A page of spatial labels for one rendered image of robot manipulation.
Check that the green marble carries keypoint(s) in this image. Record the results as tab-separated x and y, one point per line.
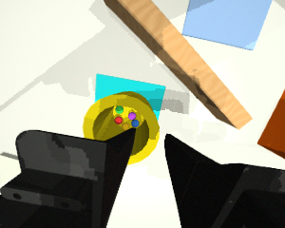
119	109

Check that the purple marble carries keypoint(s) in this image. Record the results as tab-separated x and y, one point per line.
131	116

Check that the yellow cup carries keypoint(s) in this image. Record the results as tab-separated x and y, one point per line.
99	122

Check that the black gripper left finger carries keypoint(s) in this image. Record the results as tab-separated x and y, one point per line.
103	162

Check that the blue marble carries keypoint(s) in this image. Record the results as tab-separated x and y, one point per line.
135	123

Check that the tan wooden plank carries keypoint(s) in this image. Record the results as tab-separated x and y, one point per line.
154	29

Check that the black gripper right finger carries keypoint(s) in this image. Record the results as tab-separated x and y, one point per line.
206	190

